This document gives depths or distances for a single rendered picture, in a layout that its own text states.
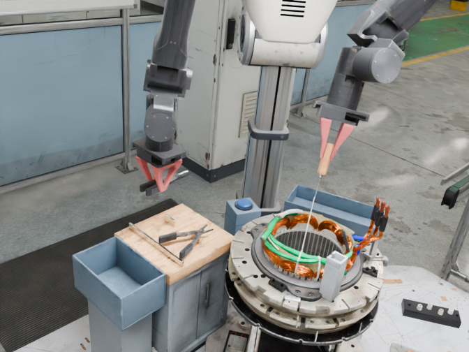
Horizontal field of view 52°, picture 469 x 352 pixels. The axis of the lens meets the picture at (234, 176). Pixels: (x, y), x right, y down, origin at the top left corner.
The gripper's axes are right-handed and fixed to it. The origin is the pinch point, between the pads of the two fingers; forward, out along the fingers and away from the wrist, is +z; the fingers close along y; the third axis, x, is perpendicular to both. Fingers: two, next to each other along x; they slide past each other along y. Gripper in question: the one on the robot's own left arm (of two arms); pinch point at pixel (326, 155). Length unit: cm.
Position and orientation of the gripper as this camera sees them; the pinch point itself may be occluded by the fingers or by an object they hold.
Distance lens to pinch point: 92.5
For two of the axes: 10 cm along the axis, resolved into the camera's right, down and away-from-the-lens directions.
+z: -2.5, 9.5, 1.6
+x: 1.5, -1.3, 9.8
